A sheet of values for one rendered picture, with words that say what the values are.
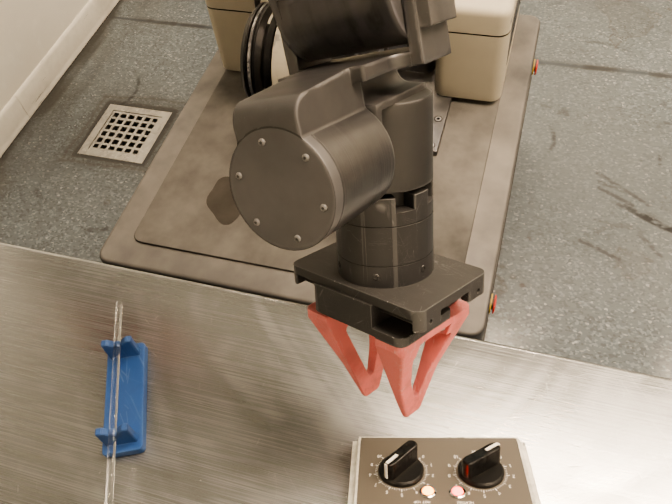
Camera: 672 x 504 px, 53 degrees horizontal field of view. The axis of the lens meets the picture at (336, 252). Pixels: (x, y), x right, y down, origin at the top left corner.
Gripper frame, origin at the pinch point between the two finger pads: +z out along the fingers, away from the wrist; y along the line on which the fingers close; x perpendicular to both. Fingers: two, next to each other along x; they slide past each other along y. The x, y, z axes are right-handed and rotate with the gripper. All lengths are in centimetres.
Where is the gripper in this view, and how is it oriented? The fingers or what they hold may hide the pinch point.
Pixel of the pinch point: (390, 391)
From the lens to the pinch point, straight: 45.2
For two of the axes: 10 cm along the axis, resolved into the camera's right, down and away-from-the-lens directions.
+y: 7.1, 2.5, -6.6
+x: 7.0, -3.4, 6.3
